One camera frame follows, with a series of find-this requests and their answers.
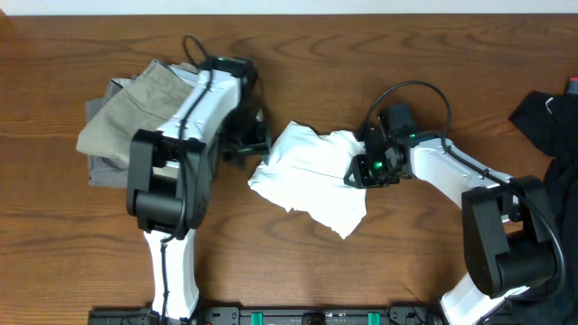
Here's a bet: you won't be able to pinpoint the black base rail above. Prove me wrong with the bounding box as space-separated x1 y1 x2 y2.
87 305 446 325

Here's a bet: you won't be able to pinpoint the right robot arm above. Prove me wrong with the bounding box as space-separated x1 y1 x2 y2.
343 105 567 324

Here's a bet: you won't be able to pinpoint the white printed t-shirt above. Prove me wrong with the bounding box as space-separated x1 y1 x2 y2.
248 121 367 239

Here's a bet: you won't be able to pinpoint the black clothes pile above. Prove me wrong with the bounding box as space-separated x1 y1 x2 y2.
509 91 577 325

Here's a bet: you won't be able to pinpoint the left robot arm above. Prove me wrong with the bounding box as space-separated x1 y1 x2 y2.
126 56 271 324

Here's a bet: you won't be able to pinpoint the folded khaki pants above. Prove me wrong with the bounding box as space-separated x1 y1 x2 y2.
76 60 198 164

